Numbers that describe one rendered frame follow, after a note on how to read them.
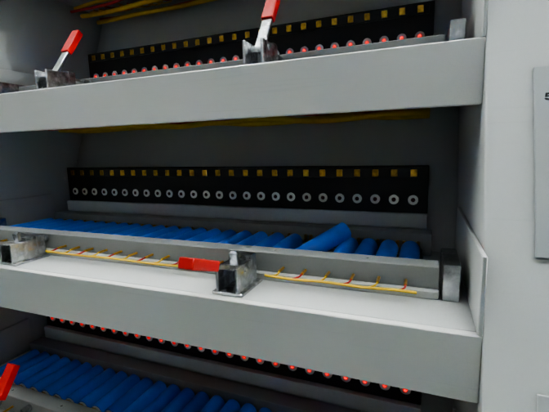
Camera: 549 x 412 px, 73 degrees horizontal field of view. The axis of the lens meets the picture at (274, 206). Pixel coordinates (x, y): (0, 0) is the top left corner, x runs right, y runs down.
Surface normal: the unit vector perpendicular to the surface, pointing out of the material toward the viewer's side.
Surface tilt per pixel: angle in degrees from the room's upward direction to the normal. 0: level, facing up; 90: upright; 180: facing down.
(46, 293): 109
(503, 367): 90
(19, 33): 90
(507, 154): 90
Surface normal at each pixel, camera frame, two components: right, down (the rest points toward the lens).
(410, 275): -0.37, 0.15
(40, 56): 0.93, 0.04
